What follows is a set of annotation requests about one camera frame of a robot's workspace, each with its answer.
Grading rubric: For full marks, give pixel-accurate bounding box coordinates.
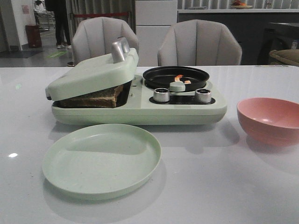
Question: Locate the bread slice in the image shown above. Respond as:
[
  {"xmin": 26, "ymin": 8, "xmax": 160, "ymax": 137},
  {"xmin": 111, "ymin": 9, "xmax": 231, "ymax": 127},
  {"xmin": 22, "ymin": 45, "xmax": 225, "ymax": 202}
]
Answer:
[{"xmin": 58, "ymin": 84, "xmax": 124, "ymax": 108}]

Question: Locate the white refrigerator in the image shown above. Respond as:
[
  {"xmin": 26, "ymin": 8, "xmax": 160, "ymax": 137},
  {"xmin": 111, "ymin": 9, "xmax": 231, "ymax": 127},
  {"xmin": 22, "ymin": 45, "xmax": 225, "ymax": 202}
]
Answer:
[{"xmin": 135, "ymin": 0, "xmax": 178, "ymax": 67}]

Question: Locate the fruit plate on counter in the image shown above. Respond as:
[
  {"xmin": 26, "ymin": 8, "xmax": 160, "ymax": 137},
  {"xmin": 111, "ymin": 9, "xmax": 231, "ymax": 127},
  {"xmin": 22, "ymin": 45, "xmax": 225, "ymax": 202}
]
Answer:
[{"xmin": 230, "ymin": 0, "xmax": 253, "ymax": 9}]

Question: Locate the dark kitchen counter cabinet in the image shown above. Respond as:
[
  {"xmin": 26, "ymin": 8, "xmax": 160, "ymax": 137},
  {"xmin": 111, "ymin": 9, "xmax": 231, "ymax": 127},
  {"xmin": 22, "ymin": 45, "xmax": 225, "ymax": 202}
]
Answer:
[{"xmin": 178, "ymin": 9, "xmax": 299, "ymax": 65}]

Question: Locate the red barrier belt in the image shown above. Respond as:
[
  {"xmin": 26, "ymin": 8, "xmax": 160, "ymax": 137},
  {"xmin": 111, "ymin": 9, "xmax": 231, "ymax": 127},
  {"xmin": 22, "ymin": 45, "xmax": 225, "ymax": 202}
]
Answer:
[{"xmin": 73, "ymin": 12, "xmax": 130, "ymax": 18}]

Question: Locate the green breakfast maker base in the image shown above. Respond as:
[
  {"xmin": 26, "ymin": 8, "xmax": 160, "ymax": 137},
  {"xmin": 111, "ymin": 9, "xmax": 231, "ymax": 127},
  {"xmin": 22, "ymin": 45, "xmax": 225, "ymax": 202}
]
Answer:
[{"xmin": 52, "ymin": 74, "xmax": 227, "ymax": 125}]

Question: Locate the orange shrimp piece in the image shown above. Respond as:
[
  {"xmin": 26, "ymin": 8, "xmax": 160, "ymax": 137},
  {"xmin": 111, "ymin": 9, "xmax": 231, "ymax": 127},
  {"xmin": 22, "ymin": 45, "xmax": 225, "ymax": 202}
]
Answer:
[{"xmin": 174, "ymin": 74, "xmax": 183, "ymax": 82}]

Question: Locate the grey upholstered chair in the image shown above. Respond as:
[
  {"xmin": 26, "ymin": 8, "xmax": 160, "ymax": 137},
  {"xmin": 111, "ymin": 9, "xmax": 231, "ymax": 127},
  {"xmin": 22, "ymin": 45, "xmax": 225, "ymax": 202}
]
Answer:
[
  {"xmin": 157, "ymin": 20, "xmax": 242, "ymax": 66},
  {"xmin": 72, "ymin": 17, "xmax": 139, "ymax": 65}
]

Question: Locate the standing person in background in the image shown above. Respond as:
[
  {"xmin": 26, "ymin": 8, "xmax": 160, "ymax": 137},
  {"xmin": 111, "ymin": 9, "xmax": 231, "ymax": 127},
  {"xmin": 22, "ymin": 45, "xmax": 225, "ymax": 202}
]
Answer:
[{"xmin": 44, "ymin": 0, "xmax": 71, "ymax": 49}]

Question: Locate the light green round plate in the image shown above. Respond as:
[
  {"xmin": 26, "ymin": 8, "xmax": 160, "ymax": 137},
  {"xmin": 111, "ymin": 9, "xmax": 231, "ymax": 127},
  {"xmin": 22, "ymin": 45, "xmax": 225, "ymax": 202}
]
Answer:
[{"xmin": 42, "ymin": 124, "xmax": 161, "ymax": 200}]

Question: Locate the green breakfast maker lid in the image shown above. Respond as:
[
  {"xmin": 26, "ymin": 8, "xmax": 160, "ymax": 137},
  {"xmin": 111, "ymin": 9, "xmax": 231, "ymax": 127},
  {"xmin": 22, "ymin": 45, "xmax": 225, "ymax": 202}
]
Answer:
[{"xmin": 45, "ymin": 37, "xmax": 139, "ymax": 101}]

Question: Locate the right silver control knob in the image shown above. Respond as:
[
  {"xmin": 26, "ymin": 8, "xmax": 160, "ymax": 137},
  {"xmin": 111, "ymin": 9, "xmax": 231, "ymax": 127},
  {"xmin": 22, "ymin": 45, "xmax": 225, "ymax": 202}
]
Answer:
[{"xmin": 194, "ymin": 89, "xmax": 212, "ymax": 104}]

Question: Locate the beige cushion at right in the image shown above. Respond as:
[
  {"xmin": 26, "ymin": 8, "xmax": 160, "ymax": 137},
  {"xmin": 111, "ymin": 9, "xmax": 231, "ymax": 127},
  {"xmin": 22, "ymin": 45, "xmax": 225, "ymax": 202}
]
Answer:
[{"xmin": 269, "ymin": 49, "xmax": 299, "ymax": 66}]

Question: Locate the dark washing machine at right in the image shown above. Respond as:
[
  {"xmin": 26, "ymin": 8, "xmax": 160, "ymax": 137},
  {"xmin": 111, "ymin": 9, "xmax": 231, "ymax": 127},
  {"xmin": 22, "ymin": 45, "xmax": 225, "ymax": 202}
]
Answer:
[{"xmin": 257, "ymin": 22, "xmax": 299, "ymax": 65}]

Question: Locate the left grey upholstered chair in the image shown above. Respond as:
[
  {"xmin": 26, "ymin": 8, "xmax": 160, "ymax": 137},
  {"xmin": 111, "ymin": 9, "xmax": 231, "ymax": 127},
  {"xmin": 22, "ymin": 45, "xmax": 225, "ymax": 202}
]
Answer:
[{"xmin": 72, "ymin": 17, "xmax": 139, "ymax": 65}]

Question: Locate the red trash bin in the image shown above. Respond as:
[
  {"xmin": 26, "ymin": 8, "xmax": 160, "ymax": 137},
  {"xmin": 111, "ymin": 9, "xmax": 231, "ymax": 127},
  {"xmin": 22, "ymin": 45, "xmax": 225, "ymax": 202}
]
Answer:
[{"xmin": 25, "ymin": 25, "xmax": 42, "ymax": 48}]

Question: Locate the silver control knob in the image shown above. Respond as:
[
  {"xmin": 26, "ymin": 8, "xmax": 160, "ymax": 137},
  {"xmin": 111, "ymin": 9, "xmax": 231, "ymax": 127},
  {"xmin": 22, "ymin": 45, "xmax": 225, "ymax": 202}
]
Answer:
[
  {"xmin": 153, "ymin": 88, "xmax": 170, "ymax": 103},
  {"xmin": 194, "ymin": 89, "xmax": 212, "ymax": 104}
]

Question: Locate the pink bowl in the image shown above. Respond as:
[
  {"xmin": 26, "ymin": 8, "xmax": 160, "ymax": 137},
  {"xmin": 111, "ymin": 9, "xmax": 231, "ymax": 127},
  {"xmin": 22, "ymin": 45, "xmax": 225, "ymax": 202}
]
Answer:
[{"xmin": 237, "ymin": 98, "xmax": 299, "ymax": 147}]

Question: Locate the black round frying pan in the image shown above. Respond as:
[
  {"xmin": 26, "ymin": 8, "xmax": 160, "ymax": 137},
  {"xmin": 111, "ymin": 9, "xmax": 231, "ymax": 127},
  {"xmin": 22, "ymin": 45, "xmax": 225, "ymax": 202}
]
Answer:
[{"xmin": 143, "ymin": 66, "xmax": 210, "ymax": 92}]

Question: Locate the left silver control knob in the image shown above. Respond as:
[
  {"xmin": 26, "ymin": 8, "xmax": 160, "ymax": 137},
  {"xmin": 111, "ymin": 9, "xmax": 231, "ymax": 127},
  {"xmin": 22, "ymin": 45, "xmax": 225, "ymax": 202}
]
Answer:
[{"xmin": 153, "ymin": 88, "xmax": 170, "ymax": 103}]

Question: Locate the right grey upholstered chair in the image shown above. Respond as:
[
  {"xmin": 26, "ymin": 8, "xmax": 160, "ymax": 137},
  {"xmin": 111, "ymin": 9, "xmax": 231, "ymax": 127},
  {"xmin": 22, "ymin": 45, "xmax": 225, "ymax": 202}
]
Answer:
[{"xmin": 157, "ymin": 20, "xmax": 242, "ymax": 66}]

